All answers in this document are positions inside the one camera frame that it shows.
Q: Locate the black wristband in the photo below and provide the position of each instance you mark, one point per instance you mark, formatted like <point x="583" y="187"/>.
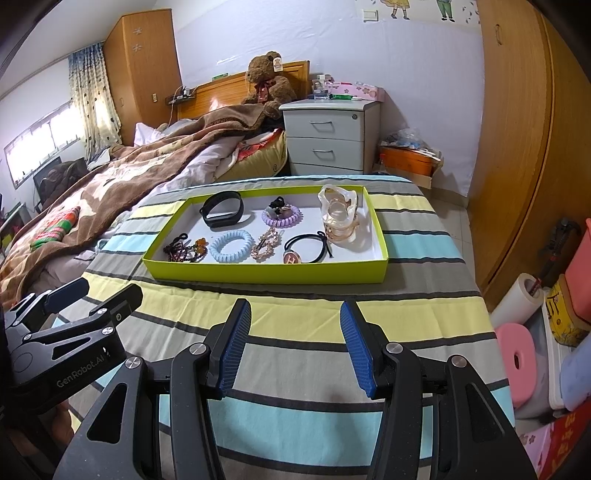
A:
<point x="214" y="220"/>

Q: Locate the pink tissue box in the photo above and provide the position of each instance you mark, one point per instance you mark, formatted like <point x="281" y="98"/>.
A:
<point x="364" y="91"/>

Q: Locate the clear hair claw clip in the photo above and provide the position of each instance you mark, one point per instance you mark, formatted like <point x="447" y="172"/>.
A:
<point x="339" y="201"/>

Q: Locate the wooden headboard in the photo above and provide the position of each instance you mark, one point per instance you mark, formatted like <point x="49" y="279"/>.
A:
<point x="217" y="94"/>

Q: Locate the power strip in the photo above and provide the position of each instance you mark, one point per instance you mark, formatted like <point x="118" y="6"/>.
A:
<point x="182" y="96"/>

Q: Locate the salmon pink plastic box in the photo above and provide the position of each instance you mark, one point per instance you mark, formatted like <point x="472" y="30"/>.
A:
<point x="582" y="267"/>

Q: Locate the white paper roll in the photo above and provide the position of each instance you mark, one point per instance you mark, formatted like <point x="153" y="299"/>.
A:
<point x="515" y="300"/>

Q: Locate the white wall switch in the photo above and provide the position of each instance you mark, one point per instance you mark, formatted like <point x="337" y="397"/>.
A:
<point x="370" y="14"/>

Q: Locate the green red striped cushion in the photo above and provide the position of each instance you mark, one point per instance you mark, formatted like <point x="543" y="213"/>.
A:
<point x="55" y="228"/>

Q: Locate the black backpack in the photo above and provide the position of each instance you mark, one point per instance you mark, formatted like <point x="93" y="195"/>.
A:
<point x="60" y="180"/>

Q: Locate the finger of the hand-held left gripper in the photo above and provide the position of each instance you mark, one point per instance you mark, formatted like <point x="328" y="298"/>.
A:
<point x="115" y="307"/>
<point x="64" y="293"/>

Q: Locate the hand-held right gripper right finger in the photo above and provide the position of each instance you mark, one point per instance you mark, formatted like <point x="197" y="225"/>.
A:
<point x="358" y="350"/>

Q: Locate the green cardboard box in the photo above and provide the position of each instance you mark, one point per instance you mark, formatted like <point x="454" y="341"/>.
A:
<point x="268" y="272"/>

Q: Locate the brown teddy bear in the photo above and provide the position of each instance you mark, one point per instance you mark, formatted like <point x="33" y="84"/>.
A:
<point x="268" y="78"/>

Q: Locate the rose gold hair claw clip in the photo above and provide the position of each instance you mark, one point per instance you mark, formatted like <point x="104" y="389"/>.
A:
<point x="344" y="235"/>

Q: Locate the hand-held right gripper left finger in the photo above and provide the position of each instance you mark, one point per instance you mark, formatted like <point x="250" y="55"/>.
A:
<point x="235" y="350"/>

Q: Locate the striped tablecloth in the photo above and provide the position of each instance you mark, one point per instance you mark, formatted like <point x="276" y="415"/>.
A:
<point x="286" y="290"/>

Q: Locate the orange box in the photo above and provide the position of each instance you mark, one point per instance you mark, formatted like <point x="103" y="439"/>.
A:
<point x="406" y="161"/>

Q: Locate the yellow tin box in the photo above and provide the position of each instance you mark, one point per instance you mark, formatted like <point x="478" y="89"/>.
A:
<point x="565" y="318"/>

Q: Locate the grey nightstand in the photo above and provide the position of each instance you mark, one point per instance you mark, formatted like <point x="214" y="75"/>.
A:
<point x="332" y="138"/>

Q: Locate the cartoon wall sticker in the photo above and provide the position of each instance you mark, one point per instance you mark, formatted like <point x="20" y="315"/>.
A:
<point x="399" y="7"/>

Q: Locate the tall wooden cabinet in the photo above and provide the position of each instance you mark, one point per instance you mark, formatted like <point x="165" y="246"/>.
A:
<point x="143" y="69"/>

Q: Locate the large wooden wardrobe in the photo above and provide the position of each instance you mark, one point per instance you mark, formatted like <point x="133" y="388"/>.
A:
<point x="517" y="138"/>

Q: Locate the patterned curtain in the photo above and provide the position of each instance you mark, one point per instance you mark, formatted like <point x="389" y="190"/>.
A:
<point x="94" y="106"/>

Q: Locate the light blue cloth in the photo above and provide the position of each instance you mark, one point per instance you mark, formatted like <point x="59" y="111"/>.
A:
<point x="577" y="378"/>

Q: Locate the yellow pillow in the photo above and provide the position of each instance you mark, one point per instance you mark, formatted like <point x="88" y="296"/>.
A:
<point x="268" y="157"/>

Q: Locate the brown fleece blanket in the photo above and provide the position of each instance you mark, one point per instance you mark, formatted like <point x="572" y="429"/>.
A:
<point x="115" y="184"/>

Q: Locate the red printed box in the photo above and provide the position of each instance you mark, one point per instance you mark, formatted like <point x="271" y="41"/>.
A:
<point x="563" y="447"/>

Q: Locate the dark metal tool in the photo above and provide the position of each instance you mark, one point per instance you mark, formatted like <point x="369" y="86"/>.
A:
<point x="561" y="249"/>

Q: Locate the window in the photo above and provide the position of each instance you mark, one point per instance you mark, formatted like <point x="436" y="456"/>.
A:
<point x="41" y="134"/>

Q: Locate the rhinestone hair clip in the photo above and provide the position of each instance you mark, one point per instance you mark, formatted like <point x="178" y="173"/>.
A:
<point x="264" y="247"/>

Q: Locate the white pillow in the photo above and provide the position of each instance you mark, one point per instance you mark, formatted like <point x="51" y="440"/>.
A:
<point x="147" y="134"/>

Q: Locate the clear perfume bottle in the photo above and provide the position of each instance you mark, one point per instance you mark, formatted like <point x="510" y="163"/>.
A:
<point x="321" y="85"/>

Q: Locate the pink plastic stool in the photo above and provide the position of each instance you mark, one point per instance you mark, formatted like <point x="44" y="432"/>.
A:
<point x="519" y="360"/>

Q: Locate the dark hair clip accessory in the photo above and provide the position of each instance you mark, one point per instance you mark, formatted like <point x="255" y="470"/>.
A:
<point x="279" y="205"/>

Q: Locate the pile of plastic packets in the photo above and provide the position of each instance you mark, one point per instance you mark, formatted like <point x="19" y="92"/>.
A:
<point x="411" y="141"/>

